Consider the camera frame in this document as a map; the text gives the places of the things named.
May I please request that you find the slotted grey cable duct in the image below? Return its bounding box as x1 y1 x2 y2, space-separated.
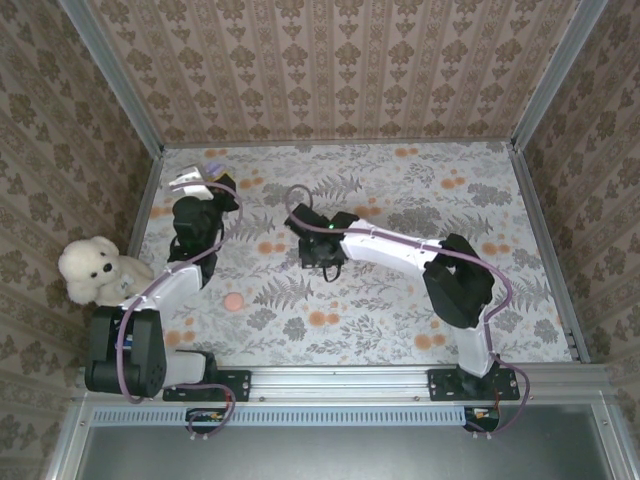
91 404 466 427

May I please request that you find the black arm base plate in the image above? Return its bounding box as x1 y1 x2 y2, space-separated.
162 368 252 403
427 368 521 403

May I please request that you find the aluminium corner post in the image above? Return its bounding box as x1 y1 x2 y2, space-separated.
58 0 166 157
510 0 610 151

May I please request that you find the aluminium lower frame bar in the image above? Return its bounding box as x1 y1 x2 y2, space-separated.
43 398 94 480
591 402 626 480

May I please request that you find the aluminium side rail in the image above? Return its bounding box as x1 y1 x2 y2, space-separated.
508 142 592 365
127 147 165 264

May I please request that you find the white teddy bear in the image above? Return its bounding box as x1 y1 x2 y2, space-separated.
57 234 156 307

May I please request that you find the grey metal sheet panel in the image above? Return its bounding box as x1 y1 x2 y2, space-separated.
74 403 619 480

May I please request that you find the aluminium back edge rail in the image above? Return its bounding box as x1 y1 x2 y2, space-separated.
160 139 516 150

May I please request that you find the small control board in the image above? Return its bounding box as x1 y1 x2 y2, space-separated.
462 405 502 434
185 407 227 435

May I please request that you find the aluminium front frame rail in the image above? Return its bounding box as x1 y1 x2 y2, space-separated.
74 363 610 402

